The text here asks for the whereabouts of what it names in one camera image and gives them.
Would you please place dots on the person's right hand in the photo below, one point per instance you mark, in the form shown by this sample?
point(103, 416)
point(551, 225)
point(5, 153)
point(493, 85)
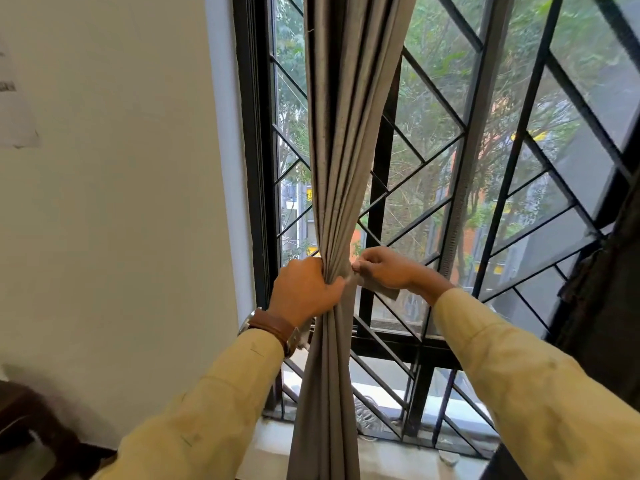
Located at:
point(395, 272)

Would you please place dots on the person's left hand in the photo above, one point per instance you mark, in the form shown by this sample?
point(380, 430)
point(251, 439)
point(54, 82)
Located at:
point(300, 294)

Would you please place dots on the person's right thumb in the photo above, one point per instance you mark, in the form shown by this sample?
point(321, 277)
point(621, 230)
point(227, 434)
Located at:
point(363, 269)

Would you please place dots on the person's left thumb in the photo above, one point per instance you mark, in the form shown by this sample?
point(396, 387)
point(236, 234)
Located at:
point(334, 289)

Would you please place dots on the grey curtain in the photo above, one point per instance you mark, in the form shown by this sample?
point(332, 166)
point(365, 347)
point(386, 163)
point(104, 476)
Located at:
point(345, 119)

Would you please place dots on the person's right forearm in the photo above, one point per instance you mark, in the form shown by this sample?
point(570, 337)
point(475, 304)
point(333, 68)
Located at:
point(525, 384)

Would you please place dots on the person's left forearm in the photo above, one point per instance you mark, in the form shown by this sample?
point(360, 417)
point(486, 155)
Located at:
point(200, 414)

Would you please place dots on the brown leather wristwatch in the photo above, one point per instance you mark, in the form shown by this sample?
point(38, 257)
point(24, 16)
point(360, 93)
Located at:
point(272, 327)

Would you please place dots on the white window sill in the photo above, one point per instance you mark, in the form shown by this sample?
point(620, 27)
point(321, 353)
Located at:
point(400, 464)

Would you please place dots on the black metal window grille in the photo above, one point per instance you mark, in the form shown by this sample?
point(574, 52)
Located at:
point(522, 119)

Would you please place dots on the dark brown curtain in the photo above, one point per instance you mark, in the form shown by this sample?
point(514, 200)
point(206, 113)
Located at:
point(607, 294)

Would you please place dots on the dark wooden furniture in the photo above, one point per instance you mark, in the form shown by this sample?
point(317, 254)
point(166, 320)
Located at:
point(35, 424)

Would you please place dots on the white paper sheet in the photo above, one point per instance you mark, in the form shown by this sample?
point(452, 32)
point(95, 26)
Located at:
point(15, 104)

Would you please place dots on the black window frame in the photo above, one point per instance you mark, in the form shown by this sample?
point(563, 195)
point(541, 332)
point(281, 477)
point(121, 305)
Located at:
point(250, 144)

